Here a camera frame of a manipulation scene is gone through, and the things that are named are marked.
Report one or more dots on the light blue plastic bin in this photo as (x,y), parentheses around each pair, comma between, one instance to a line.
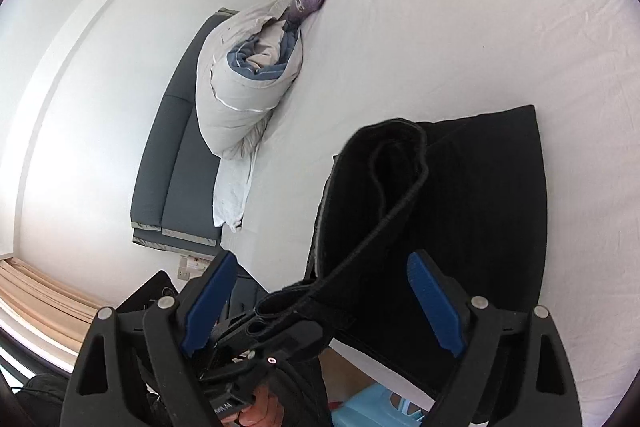
(377,406)

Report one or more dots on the black jacket sleeve forearm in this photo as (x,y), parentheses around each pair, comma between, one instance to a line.
(42,398)

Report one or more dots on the dark nightstand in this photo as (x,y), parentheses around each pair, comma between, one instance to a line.
(246,293)

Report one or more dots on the white bed sheet mattress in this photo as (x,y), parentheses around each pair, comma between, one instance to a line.
(576,61)

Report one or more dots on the black denim pants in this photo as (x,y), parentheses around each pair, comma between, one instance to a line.
(469,192)

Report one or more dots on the white pillow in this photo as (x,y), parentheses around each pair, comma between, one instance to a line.
(231,189)

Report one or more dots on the dark grey headboard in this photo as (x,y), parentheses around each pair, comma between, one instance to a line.
(172,205)

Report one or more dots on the grey rolled duvet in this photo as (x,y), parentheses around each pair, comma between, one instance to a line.
(245,66)

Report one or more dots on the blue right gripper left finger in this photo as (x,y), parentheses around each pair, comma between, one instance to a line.
(202,299)

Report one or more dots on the beige curtain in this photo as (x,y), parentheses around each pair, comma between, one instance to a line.
(58,311)

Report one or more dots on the left hand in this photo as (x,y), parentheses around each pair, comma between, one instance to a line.
(266,411)

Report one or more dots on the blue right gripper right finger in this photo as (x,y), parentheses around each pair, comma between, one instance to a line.
(442,300)

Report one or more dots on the wall socket panel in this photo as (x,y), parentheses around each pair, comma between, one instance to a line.
(190,267)

